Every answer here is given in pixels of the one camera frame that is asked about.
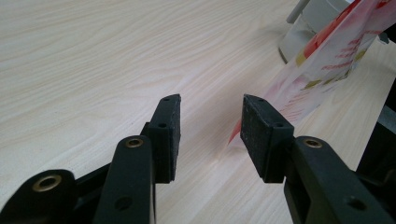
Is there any clear jar with grey lid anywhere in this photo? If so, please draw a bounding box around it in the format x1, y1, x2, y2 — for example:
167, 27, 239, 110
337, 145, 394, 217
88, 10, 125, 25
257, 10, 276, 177
277, 0, 356, 64

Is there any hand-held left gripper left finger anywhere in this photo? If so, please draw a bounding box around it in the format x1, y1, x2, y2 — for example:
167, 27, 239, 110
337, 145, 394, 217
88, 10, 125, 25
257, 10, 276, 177
92, 93, 182, 224

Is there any red and white plastic bag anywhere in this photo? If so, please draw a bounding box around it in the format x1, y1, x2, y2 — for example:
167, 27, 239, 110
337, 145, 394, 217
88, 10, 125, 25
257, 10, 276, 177
228, 0, 396, 147

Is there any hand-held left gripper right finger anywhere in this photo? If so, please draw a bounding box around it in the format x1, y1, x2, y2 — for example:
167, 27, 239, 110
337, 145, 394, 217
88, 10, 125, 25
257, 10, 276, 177
240, 93, 395, 224

